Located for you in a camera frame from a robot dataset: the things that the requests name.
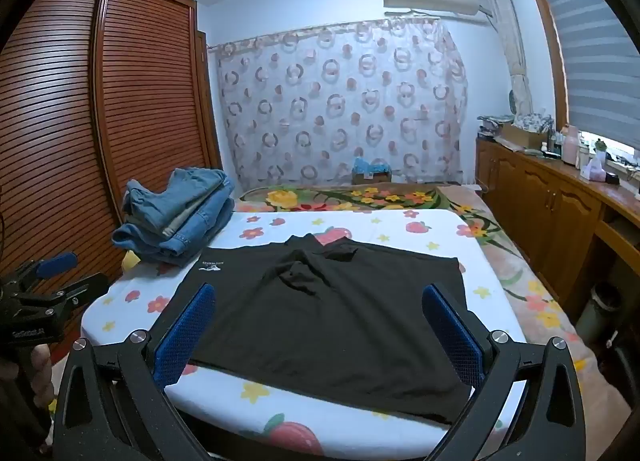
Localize purple tissue box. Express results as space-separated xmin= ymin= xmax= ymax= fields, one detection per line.
xmin=580 ymin=158 xmax=607 ymax=182

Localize grey striped window blind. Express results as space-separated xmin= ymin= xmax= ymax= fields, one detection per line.
xmin=530 ymin=0 xmax=640 ymax=146

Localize pink bottle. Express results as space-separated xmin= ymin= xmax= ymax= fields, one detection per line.
xmin=561 ymin=125 xmax=581 ymax=164

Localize black pants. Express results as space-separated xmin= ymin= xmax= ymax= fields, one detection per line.
xmin=167 ymin=233 xmax=473 ymax=426

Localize circle patterned curtain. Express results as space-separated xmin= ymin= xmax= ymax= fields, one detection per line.
xmin=210 ymin=16 xmax=468 ymax=192

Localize open cardboard box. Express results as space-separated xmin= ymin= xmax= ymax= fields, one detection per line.
xmin=492 ymin=121 xmax=548 ymax=149

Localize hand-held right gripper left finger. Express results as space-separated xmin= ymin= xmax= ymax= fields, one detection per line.
xmin=52 ymin=283 xmax=217 ymax=461

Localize grey trash bin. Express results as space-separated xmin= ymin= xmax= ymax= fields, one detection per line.
xmin=575 ymin=282 xmax=623 ymax=347

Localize tied beige curtain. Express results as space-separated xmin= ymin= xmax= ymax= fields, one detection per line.
xmin=477 ymin=0 xmax=533 ymax=116

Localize wooden cabinet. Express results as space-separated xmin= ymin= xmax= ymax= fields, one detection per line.
xmin=475 ymin=136 xmax=640 ymax=322

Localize strawberry print white sheet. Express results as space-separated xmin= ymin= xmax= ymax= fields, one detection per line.
xmin=80 ymin=208 xmax=528 ymax=459

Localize wooden louvred wardrobe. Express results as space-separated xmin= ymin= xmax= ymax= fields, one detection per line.
xmin=0 ymin=0 xmax=223 ymax=342

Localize person's left hand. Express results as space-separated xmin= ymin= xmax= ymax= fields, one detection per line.
xmin=27 ymin=343 xmax=55 ymax=409

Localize folded light blue jeans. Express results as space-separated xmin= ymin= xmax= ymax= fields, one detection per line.
xmin=125 ymin=167 xmax=228 ymax=232

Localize floral blanket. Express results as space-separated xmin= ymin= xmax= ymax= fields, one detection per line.
xmin=235 ymin=183 xmax=631 ymax=422

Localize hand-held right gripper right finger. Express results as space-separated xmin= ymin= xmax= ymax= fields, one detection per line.
xmin=421 ymin=283 xmax=587 ymax=461

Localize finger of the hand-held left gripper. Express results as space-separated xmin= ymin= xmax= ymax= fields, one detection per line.
xmin=20 ymin=273 xmax=111 ymax=322
xmin=10 ymin=252 xmax=79 ymax=293

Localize folded blue denim jeans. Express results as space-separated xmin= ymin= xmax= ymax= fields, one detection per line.
xmin=111 ymin=181 xmax=237 ymax=269

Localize pile of papers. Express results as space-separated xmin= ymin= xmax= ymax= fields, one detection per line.
xmin=477 ymin=115 xmax=513 ymax=136

